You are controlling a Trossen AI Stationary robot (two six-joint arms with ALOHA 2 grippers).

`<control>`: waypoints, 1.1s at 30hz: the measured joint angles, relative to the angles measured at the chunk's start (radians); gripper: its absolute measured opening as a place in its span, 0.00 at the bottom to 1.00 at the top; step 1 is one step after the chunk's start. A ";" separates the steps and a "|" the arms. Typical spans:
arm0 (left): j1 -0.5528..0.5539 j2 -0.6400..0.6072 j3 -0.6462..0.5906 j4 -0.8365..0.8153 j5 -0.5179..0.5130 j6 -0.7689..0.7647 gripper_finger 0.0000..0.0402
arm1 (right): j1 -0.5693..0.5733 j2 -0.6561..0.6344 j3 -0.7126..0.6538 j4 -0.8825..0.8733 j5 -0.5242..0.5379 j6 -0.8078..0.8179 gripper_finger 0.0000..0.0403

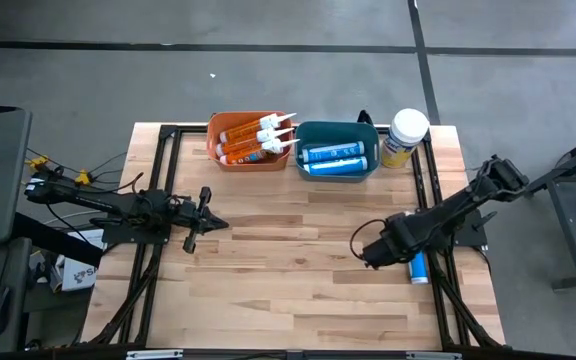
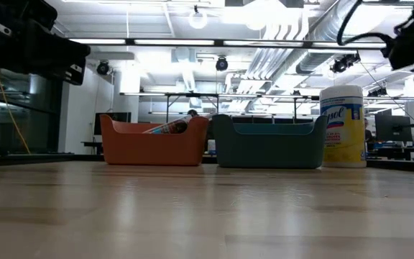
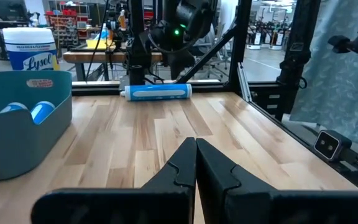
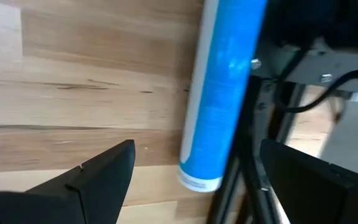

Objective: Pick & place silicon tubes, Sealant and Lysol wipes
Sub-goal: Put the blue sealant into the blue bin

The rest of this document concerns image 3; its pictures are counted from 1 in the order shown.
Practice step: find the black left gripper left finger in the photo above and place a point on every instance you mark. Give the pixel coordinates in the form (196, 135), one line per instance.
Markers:
(166, 202)

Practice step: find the orange spray bottle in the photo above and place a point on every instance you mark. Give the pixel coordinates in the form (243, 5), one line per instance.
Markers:
(122, 20)

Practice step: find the wooden workbench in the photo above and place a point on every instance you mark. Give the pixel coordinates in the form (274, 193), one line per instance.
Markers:
(104, 57)

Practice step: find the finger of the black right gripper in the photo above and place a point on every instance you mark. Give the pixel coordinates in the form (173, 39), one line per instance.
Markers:
(186, 63)
(173, 63)

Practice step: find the table-level camera box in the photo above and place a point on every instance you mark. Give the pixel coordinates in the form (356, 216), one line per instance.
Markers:
(332, 144)

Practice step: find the Lysol wipes canister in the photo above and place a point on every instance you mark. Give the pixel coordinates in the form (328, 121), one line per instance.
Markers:
(30, 46)

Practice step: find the yellow tray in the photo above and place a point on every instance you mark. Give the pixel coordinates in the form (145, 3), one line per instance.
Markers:
(98, 43)

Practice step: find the black computer monitor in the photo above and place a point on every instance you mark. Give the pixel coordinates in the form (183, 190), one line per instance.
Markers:
(9, 9)

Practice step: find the blue white patterned silicone tube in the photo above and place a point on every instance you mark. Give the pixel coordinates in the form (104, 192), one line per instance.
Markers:
(13, 107)
(42, 112)

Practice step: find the silver aluminium profile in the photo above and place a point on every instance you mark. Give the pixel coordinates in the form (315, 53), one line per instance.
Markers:
(244, 84)

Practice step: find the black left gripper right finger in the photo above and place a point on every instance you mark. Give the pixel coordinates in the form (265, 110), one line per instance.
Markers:
(244, 205)

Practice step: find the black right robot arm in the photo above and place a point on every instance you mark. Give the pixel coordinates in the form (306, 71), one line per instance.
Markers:
(194, 15)

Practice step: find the background robot white base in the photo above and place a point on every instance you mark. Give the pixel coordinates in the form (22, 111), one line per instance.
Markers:
(266, 40)
(253, 42)
(279, 40)

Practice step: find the grey office chair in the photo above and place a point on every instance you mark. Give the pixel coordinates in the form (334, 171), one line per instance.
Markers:
(216, 67)

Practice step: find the teal plastic bin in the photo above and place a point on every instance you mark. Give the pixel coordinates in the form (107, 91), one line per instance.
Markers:
(17, 146)

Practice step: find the teal patterned curtain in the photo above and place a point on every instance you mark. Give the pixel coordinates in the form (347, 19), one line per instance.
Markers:
(337, 93)

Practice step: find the plain blue silicone tube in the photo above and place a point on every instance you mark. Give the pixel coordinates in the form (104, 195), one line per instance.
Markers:
(157, 92)

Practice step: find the red parts shelving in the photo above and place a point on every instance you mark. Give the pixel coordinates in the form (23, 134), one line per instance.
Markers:
(64, 21)

